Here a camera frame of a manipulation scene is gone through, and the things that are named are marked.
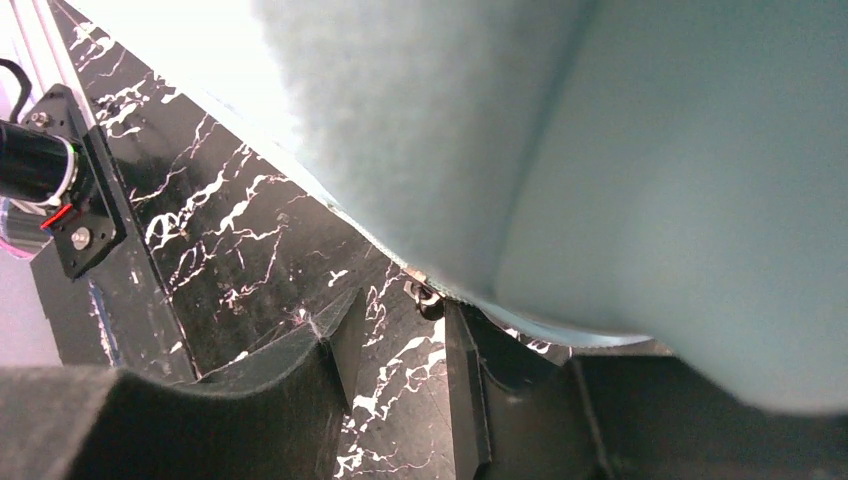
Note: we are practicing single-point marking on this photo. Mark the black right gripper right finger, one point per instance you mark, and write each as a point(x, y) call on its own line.
point(517, 415)

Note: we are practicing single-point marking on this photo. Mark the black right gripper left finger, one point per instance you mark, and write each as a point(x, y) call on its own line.
point(275, 414)

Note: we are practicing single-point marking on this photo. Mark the light blue suitcase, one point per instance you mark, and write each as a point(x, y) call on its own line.
point(589, 172)

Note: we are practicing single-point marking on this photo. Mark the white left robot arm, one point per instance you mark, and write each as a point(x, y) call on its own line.
point(53, 160)

